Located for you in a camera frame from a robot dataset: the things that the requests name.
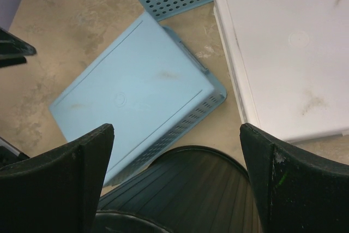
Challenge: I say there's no large black plastic bucket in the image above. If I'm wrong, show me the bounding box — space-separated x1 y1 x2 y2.
92 146 262 232

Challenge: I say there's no white plastic basket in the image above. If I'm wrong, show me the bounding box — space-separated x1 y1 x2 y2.
214 0 348 142

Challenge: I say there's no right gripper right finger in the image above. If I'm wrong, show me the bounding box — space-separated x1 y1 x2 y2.
239 123 348 232

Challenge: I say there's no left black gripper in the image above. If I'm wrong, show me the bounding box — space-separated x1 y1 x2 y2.
0 28 37 67

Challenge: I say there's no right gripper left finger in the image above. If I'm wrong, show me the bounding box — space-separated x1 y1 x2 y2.
1 124 115 232

